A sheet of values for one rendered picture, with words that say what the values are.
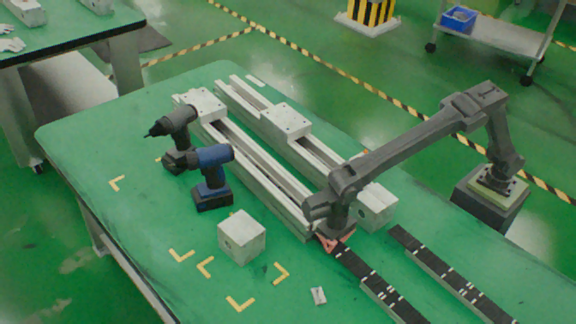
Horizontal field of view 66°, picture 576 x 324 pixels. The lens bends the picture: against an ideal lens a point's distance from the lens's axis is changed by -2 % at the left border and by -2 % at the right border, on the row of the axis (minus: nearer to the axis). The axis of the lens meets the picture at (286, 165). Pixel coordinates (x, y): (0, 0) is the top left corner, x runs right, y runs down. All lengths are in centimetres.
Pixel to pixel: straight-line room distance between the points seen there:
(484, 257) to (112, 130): 135
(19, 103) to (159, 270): 157
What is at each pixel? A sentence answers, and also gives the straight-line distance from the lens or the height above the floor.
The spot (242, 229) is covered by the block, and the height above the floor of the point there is 87.
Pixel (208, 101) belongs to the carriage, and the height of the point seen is 90.
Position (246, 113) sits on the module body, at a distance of 172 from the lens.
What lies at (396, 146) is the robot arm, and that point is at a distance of 116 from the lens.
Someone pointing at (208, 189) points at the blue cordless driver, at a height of 85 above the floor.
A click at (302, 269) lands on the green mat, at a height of 78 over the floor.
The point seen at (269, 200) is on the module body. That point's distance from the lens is 140.
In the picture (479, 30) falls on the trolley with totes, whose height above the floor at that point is 26.
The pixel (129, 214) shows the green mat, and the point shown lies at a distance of 146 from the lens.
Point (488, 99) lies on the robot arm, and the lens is 126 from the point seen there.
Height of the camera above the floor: 183
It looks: 41 degrees down
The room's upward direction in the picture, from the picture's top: 4 degrees clockwise
